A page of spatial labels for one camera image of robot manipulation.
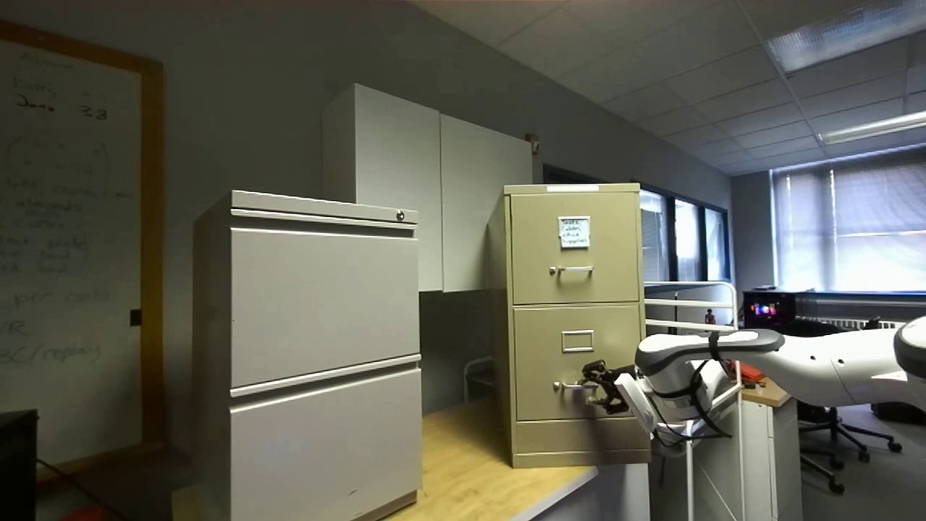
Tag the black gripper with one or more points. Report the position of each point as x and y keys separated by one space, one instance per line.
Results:
x=622 y=391

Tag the beige bottom file drawer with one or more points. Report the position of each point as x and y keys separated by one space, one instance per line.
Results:
x=554 y=344

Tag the beige file drawer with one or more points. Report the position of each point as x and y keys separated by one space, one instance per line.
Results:
x=602 y=274
x=554 y=344

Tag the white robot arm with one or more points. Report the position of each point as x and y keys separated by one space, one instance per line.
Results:
x=677 y=387

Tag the beige file cabinet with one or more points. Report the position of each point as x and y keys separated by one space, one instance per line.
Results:
x=586 y=441

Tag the beige top file drawer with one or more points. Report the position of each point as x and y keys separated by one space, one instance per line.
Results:
x=602 y=274

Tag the white label on drawer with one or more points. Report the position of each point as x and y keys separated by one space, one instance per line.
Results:
x=573 y=229

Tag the grey lateral file cabinet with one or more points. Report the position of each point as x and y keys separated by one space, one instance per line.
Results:
x=307 y=373

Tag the computer monitor with lit screen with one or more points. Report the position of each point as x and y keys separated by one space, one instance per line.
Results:
x=769 y=310

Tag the black office chair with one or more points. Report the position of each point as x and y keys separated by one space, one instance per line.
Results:
x=813 y=419

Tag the window blinds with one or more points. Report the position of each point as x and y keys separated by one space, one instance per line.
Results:
x=852 y=228

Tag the wood framed whiteboard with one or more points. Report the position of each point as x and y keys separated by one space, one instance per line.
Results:
x=81 y=134

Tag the black object at left edge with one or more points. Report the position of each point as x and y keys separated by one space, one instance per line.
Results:
x=18 y=449

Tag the white wall cabinet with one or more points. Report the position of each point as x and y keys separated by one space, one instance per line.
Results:
x=388 y=153

